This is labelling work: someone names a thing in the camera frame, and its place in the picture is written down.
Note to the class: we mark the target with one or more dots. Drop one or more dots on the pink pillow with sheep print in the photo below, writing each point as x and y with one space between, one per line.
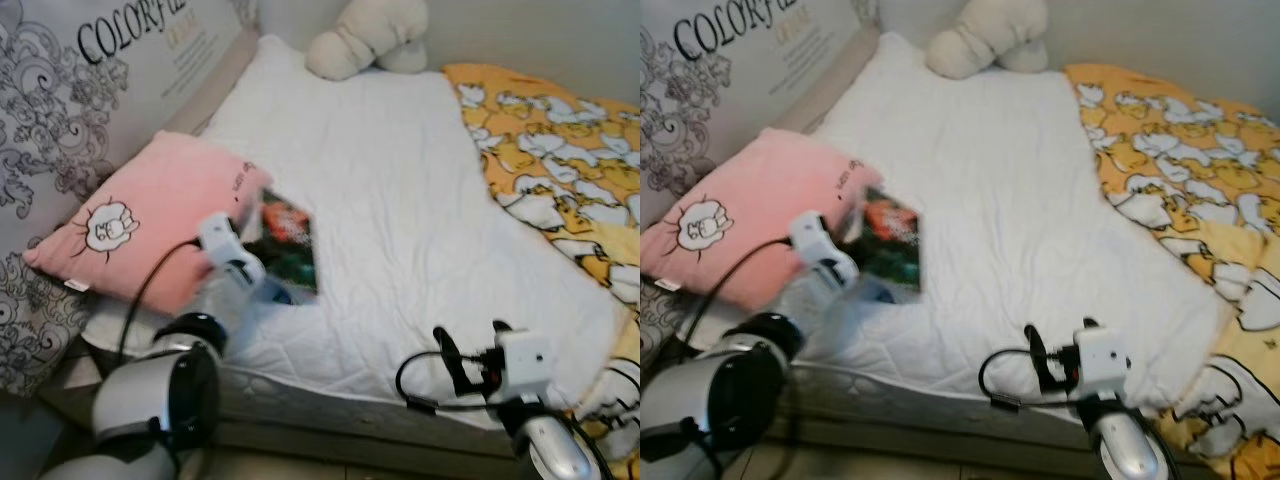
740 210
150 210

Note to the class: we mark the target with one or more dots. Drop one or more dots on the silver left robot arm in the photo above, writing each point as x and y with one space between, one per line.
720 400
150 390

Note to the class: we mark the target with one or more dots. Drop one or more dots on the white quilted mattress pad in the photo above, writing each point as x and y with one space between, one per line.
400 200
1000 200

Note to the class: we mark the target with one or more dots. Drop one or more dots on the orange egg-character print duvet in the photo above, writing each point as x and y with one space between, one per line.
1180 150
560 150

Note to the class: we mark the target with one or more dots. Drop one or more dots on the green printed book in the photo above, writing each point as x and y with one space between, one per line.
890 245
285 245

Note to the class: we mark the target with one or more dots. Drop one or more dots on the cream plush toy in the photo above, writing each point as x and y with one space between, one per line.
360 40
985 40

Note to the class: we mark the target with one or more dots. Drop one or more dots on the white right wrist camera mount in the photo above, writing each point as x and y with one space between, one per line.
522 362
1102 360

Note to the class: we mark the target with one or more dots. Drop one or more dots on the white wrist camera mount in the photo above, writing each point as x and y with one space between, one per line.
815 245
522 362
222 245
1102 360

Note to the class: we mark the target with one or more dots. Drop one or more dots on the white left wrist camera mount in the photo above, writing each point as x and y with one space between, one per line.
222 245
815 245

